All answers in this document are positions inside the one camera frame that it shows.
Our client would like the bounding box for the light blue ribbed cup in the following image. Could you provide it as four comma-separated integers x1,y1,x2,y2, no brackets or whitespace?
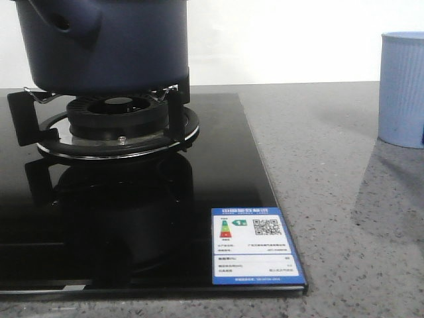
378,31,423,148

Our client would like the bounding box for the right burner with pot support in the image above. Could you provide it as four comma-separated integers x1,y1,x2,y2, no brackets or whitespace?
7,85,199,160

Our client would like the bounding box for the dark blue cooking pot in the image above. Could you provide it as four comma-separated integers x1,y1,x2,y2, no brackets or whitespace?
15,1,189,95

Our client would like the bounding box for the blue energy label sticker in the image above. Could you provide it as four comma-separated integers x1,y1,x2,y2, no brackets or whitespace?
211,207,307,287

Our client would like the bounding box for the black glass gas stove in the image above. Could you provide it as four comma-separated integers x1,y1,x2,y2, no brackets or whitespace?
1,93,308,298

